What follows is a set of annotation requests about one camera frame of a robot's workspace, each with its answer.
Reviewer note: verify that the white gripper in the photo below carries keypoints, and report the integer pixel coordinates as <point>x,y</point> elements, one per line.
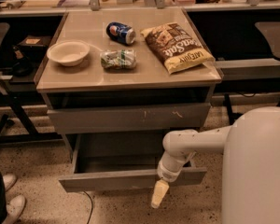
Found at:
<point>165,174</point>

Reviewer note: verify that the grey drawer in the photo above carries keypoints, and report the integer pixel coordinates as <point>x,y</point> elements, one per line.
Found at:
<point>113,161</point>
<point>128,118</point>

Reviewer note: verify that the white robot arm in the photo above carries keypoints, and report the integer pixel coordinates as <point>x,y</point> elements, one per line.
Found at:
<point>179,147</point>

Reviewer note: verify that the grey top drawer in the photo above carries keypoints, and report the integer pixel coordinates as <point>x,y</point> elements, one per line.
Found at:
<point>128,118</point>

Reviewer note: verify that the grey drawer cabinet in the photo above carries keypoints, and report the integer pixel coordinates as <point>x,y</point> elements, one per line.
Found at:
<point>89,85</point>

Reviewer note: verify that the crushed green white can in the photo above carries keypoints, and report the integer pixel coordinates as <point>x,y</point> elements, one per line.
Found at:
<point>118,59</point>

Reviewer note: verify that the brown yellow chip bag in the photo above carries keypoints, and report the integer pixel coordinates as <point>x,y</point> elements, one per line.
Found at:
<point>175,48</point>

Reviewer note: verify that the upper white shoe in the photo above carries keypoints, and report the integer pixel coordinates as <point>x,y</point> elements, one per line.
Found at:
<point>9,181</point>

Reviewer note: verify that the blue soda can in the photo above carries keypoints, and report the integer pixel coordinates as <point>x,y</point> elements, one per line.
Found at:
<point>122,33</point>

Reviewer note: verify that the white paper bowl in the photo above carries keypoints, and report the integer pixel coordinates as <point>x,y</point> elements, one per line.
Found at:
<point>68,53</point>

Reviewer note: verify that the black bottle on shelf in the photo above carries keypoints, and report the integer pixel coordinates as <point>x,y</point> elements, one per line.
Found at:
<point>22,66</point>

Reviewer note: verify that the black box on shelf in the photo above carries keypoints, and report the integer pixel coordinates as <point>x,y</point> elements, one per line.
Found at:
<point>35,47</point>

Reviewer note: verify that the black office chair right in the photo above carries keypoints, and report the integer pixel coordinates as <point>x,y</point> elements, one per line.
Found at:
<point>271,32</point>

